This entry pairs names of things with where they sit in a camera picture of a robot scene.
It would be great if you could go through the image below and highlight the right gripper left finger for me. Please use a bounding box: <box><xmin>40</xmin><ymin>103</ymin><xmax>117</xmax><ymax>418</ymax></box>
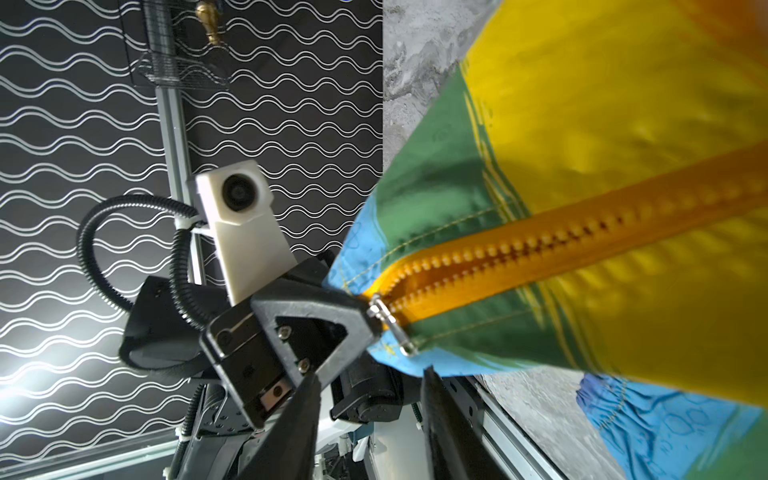
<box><xmin>236</xmin><ymin>372</ymin><xmax>321</xmax><ymax>480</ymax></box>

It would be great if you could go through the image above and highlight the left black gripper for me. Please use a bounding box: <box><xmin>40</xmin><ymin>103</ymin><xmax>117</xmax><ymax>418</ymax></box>
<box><xmin>200</xmin><ymin>258</ymin><xmax>405</xmax><ymax>429</ymax></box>

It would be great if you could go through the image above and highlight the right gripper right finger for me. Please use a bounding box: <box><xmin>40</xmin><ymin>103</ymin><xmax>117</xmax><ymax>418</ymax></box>
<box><xmin>421</xmin><ymin>367</ymin><xmax>508</xmax><ymax>480</ymax></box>

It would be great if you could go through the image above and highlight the rainbow striped jacket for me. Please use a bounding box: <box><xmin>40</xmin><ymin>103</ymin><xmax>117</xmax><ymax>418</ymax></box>
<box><xmin>326</xmin><ymin>1</ymin><xmax>767</xmax><ymax>479</ymax></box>

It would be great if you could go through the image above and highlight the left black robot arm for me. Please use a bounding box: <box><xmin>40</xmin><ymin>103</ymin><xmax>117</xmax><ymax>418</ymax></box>
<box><xmin>76</xmin><ymin>195</ymin><xmax>417</xmax><ymax>479</ymax></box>

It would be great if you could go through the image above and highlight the brass object in basket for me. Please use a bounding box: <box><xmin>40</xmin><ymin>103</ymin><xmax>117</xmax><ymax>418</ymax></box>
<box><xmin>195</xmin><ymin>0</ymin><xmax>223</xmax><ymax>47</ymax></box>

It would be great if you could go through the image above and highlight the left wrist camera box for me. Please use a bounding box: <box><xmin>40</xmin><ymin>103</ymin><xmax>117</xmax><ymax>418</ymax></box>
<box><xmin>194</xmin><ymin>160</ymin><xmax>297</xmax><ymax>305</ymax></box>

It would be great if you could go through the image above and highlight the black wire wall basket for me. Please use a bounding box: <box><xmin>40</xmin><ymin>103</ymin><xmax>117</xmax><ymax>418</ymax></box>
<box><xmin>118</xmin><ymin>1</ymin><xmax>232</xmax><ymax>91</ymax></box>

